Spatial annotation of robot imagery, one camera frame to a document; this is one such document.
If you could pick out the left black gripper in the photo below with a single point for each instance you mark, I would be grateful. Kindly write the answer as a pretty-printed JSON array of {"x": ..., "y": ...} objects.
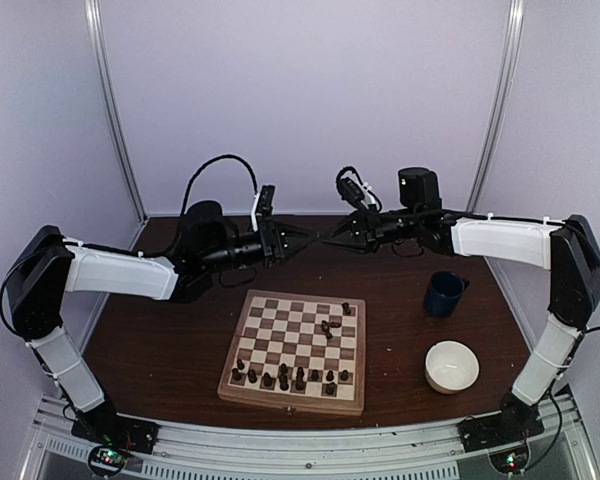
[{"x": 274, "y": 249}]

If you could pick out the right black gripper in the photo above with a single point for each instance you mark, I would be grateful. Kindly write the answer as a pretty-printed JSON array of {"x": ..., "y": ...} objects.
[{"x": 366, "y": 229}]

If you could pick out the wooden chess board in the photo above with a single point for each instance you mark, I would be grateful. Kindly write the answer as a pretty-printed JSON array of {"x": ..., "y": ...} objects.
[{"x": 276, "y": 328}]

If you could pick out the dark king chess piece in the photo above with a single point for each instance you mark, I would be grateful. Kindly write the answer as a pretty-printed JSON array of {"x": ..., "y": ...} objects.
[{"x": 299, "y": 384}]

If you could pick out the dark rook chess piece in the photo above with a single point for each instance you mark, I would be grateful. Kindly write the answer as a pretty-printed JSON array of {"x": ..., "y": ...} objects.
[{"x": 330, "y": 389}]

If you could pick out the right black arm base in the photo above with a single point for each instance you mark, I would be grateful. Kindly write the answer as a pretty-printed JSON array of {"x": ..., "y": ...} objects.
[{"x": 505, "y": 434}]

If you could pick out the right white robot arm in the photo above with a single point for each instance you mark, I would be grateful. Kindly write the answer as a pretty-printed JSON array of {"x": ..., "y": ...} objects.
[{"x": 561, "y": 256}]

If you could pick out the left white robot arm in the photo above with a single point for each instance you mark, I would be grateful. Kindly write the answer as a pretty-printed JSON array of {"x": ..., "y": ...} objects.
[{"x": 54, "y": 292}]

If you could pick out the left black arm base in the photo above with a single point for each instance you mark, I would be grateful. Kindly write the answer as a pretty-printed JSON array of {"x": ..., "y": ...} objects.
[{"x": 117, "y": 438}]

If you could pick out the pile of dark chess pieces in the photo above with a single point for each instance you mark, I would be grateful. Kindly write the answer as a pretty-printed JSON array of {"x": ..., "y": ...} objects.
[{"x": 327, "y": 327}]

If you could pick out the dark blue mug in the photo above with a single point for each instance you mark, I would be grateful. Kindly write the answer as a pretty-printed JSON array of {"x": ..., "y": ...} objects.
[{"x": 443, "y": 293}]

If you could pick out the white bowl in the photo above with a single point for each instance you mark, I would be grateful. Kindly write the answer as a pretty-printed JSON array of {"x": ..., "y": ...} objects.
[{"x": 451, "y": 367}]

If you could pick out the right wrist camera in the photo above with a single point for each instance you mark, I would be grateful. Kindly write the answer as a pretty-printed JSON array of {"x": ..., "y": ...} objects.
[{"x": 356, "y": 192}]

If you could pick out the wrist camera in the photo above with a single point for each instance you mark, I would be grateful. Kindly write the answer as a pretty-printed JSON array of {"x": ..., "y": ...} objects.
[
  {"x": 356, "y": 192},
  {"x": 262, "y": 206}
]

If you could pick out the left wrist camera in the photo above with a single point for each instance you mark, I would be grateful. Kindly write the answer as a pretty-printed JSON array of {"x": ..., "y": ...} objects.
[{"x": 262, "y": 206}]

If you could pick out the front aluminium rail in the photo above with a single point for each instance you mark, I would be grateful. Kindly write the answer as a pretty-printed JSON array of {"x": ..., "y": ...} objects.
[{"x": 420, "y": 451}]

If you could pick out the right aluminium frame post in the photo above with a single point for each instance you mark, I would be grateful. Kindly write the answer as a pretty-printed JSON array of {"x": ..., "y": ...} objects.
[{"x": 506, "y": 74}]

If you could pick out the aluminium frame post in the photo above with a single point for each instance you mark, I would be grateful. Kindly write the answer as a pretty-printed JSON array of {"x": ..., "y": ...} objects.
[
  {"x": 96, "y": 33},
  {"x": 506, "y": 74}
]

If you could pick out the left aluminium frame post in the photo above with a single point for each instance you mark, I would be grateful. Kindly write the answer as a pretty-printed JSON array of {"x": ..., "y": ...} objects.
[{"x": 96, "y": 33}]

